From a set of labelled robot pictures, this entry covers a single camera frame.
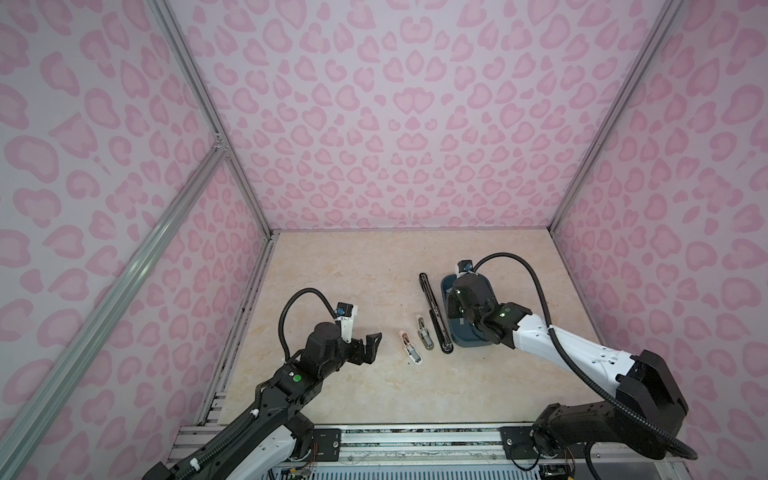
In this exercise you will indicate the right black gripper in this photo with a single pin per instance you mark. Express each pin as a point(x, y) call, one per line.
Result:
point(451, 304)

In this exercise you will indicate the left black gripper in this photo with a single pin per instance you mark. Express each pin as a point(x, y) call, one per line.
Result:
point(360, 356)

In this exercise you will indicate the pink small stapler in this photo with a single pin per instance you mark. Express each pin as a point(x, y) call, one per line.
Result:
point(411, 351)

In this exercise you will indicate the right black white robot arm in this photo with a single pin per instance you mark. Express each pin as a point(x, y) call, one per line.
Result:
point(639, 402)

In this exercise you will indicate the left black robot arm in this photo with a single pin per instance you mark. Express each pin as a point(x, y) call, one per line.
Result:
point(272, 429)

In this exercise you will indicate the teal plastic tray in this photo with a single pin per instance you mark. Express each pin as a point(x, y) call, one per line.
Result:
point(462, 333)

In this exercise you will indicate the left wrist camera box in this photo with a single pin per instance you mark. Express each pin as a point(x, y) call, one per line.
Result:
point(346, 314)

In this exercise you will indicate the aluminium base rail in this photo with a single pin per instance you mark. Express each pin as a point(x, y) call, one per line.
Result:
point(450, 451)

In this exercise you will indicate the aluminium frame diagonal bar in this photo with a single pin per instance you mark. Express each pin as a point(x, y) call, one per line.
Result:
point(38, 414)

